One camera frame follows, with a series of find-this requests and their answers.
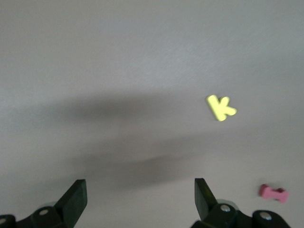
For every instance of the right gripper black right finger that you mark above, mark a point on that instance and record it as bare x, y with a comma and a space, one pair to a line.
204, 199

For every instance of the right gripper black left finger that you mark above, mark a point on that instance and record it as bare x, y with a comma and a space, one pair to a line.
73, 199

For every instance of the red foam letter I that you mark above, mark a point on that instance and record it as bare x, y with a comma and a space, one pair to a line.
273, 192

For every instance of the yellow foam letter K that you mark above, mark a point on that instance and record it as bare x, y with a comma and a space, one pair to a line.
217, 108

